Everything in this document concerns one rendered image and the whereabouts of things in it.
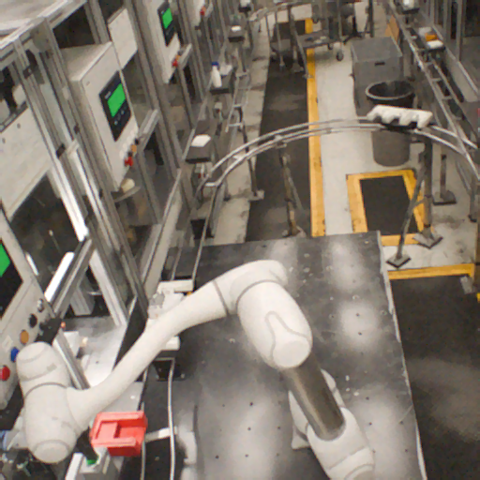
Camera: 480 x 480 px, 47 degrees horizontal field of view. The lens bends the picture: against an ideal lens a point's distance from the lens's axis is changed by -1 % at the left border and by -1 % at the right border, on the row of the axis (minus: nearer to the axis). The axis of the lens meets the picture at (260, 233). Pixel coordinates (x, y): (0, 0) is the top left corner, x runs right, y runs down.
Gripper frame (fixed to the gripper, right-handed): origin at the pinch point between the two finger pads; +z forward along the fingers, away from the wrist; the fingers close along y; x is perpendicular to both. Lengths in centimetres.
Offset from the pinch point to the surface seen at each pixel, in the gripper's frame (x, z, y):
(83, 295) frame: -27, 5, -73
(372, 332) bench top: 85, 39, -76
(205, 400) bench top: 19, 39, -45
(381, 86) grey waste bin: 120, 48, -353
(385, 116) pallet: 109, 18, -233
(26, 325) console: -9.5, -36.0, -14.4
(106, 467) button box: 3.1, 7.3, 0.7
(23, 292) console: -9.5, -43.1, -19.5
